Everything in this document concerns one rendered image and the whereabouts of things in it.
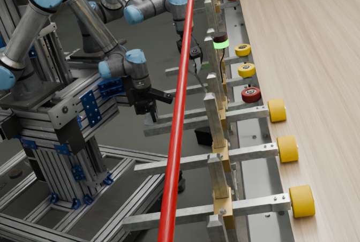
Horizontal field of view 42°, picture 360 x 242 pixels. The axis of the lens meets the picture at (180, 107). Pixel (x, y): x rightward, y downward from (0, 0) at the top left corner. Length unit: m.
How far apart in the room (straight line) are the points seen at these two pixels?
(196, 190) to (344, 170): 1.61
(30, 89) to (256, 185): 1.05
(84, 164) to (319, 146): 1.42
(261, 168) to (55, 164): 1.21
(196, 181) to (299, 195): 1.80
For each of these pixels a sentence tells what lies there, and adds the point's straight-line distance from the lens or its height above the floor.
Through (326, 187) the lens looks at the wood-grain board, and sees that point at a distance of 1.41.
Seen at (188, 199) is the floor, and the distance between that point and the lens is 2.89.
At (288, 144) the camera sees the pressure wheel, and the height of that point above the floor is 0.97.
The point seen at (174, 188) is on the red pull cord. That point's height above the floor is 1.64.
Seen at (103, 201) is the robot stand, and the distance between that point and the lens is 2.75.
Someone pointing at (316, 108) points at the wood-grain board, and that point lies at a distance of 1.77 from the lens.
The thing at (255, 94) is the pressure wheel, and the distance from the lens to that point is 1.92.
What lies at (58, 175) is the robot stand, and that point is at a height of 0.42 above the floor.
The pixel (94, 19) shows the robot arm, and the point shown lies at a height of 1.31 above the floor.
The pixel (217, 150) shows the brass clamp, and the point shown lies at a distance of 1.50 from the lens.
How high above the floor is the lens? 1.80
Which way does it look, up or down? 27 degrees down
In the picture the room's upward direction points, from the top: 15 degrees counter-clockwise
